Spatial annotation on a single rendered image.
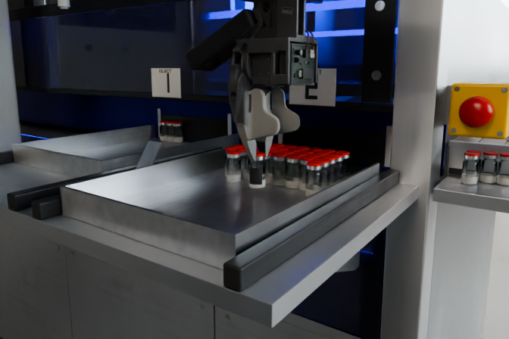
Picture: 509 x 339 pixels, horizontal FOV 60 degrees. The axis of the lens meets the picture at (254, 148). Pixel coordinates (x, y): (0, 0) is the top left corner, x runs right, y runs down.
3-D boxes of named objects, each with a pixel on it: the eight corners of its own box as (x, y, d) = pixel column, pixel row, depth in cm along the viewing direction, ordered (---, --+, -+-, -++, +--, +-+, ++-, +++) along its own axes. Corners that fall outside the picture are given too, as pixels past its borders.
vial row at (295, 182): (230, 173, 71) (230, 145, 70) (332, 191, 61) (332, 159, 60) (222, 176, 69) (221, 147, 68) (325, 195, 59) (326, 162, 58)
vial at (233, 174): (232, 178, 68) (232, 149, 67) (244, 180, 67) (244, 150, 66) (223, 181, 66) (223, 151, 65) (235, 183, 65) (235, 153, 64)
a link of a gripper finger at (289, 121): (293, 162, 56) (291, 89, 54) (255, 157, 59) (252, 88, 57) (305, 156, 58) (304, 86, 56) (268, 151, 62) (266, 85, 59)
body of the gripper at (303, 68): (286, 90, 49) (288, -23, 47) (226, 88, 54) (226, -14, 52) (318, 88, 55) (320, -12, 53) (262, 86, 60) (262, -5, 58)
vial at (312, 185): (310, 192, 60) (310, 160, 59) (324, 195, 59) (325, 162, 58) (301, 196, 58) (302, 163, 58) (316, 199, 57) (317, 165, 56)
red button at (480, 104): (461, 124, 60) (463, 94, 59) (494, 126, 58) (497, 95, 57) (456, 127, 57) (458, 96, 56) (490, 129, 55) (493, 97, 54)
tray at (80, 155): (154, 138, 108) (154, 124, 107) (239, 149, 93) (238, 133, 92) (14, 163, 80) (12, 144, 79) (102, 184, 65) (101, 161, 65)
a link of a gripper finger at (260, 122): (271, 167, 52) (276, 88, 51) (232, 161, 55) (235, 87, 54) (285, 164, 54) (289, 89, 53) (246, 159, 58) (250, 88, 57)
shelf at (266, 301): (141, 144, 111) (141, 136, 110) (431, 187, 71) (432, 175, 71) (-87, 185, 72) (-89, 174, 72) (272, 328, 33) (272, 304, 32)
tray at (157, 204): (237, 163, 79) (237, 144, 78) (378, 186, 64) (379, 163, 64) (61, 215, 52) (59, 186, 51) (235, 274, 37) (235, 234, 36)
